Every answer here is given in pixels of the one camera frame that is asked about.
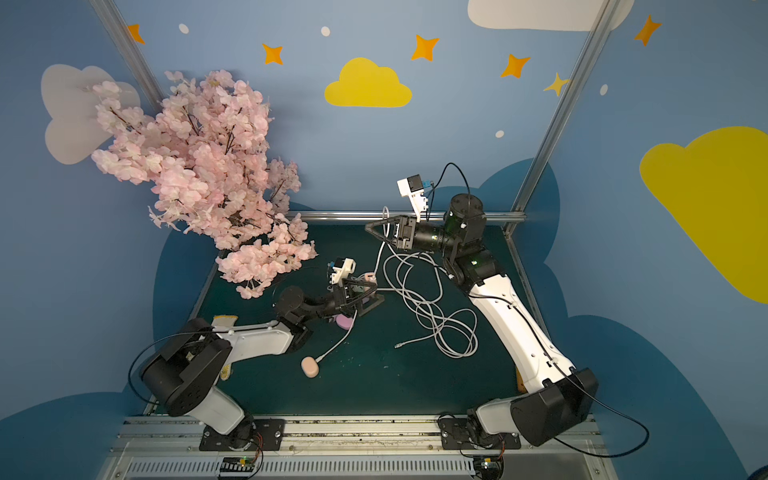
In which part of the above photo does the yellow work glove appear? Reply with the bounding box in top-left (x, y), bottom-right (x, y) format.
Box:
top-left (212, 315), bottom-right (238, 381)

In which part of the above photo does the right aluminium frame post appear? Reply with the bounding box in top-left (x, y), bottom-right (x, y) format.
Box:
top-left (504, 0), bottom-right (634, 240)

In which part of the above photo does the left aluminium frame post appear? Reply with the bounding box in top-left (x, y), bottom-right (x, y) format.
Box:
top-left (89, 0), bottom-right (163, 113)

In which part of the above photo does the aluminium frame post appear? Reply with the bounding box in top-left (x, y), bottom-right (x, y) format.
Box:
top-left (89, 0), bottom-right (163, 113)
top-left (504, 0), bottom-right (634, 240)

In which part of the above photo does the purple earbud case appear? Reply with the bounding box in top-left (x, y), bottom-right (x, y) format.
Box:
top-left (334, 314), bottom-right (355, 331)

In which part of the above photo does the aluminium back frame rail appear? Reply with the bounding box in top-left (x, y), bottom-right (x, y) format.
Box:
top-left (285, 210), bottom-right (526, 224)

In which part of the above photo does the pink artificial blossom tree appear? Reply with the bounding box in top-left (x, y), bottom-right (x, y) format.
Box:
top-left (91, 70), bottom-right (317, 299)

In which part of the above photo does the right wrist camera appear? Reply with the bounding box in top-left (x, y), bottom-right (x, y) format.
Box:
top-left (397, 174), bottom-right (429, 223)

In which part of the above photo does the white coiled cable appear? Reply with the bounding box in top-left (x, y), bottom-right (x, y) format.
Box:
top-left (380, 248), bottom-right (480, 360)

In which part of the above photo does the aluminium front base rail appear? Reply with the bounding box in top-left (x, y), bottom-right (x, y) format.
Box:
top-left (98, 415), bottom-right (618, 479)

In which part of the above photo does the orange handled garden fork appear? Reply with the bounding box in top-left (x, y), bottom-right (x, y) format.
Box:
top-left (515, 368), bottom-right (527, 394)

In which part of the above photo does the white pink charger cable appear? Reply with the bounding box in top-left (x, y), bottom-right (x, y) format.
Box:
top-left (314, 206), bottom-right (391, 364)

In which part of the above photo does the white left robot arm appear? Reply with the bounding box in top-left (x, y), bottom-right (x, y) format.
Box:
top-left (140, 279), bottom-right (384, 451)

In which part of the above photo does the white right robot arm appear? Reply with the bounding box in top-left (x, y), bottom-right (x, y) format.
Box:
top-left (365, 193), bottom-right (599, 447)

